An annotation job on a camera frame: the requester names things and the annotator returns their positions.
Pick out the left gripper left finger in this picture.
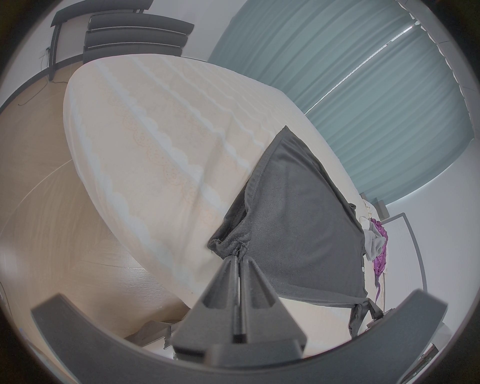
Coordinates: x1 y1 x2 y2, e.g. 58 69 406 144
172 256 241 353

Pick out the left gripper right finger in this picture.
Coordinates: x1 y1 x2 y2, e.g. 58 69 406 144
241 259 307 346

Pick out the black T-shirt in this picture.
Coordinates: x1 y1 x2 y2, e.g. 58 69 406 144
206 125 372 338

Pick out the bed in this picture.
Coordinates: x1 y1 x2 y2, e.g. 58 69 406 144
62 52 428 351

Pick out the grey garment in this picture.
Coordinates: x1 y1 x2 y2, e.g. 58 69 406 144
362 229 379 261

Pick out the purple garment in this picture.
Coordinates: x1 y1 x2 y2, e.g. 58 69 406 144
369 219 389 301

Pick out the white printed pillow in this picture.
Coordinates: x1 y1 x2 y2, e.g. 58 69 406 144
356 202 376 226

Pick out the grey bedside table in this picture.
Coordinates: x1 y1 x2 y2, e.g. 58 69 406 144
360 192 389 218

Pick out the blue-green curtain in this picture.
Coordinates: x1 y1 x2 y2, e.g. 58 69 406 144
304 24 474 205
207 0 419 115

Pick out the black chest of drawers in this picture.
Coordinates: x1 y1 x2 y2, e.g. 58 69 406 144
82 13 196 64

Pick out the black dressing table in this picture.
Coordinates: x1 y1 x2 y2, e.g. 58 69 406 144
50 0 154 81

